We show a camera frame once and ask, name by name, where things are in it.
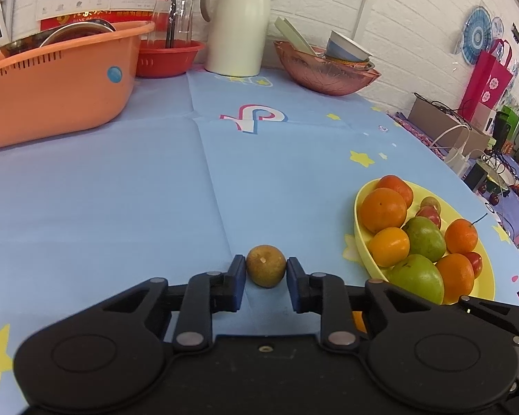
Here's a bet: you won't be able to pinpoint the blue round wall fan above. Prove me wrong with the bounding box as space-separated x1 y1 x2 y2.
458 6 492 66

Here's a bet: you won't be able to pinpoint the clear glass cup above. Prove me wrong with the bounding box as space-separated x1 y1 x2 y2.
148 0 194 49

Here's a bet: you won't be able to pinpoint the green fruit on plate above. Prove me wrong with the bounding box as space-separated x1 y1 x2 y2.
402 216 446 262

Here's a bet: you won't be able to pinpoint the brown longan fruit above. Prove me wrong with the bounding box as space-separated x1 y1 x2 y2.
245 245 286 288

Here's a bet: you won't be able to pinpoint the orange tangerine with stem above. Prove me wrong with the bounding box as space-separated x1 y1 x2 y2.
444 215 485 254

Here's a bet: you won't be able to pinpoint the small oval orange kumquat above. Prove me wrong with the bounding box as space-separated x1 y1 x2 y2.
367 227 410 268

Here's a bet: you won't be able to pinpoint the orange plastic basin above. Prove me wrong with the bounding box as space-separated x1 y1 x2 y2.
0 21 154 148

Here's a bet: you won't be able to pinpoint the white thermos jug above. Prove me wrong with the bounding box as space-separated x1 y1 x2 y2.
200 0 271 78

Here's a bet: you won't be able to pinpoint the orange at plate back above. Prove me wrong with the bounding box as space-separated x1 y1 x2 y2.
376 175 413 208

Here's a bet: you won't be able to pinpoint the white plate in bowl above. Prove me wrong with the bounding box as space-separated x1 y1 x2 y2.
274 17 316 56

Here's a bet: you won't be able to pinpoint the large orange mandarin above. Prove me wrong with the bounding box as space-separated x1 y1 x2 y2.
436 253 475 304

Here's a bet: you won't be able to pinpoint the magenta gift bag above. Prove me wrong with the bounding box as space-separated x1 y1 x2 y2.
457 38 513 122

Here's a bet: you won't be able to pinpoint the large green fruit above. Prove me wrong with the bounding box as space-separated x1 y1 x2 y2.
388 254 444 304

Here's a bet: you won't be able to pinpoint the small orange tangerine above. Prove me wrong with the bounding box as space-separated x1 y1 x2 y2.
352 311 366 333

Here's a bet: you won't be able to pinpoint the pink glass bowl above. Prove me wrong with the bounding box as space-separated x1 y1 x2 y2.
274 40 381 96

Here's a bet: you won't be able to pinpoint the small brown fruit on plate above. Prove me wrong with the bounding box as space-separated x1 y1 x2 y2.
420 196 441 214

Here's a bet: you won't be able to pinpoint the small red plum on plate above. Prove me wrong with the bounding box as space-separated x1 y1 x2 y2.
463 251 484 278

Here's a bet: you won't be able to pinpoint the steel bowls in basin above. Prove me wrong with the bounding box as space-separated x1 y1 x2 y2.
0 19 116 57

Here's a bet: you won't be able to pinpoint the stacked blue white bowls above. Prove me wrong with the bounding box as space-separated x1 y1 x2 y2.
325 30 372 64

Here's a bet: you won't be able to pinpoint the big orange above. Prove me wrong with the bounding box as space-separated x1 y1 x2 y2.
358 187 408 234

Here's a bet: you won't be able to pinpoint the red plastic basket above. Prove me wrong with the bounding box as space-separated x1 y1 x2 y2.
137 40 205 79

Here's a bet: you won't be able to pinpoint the brown cardboard box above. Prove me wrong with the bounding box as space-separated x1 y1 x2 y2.
408 93 489 157

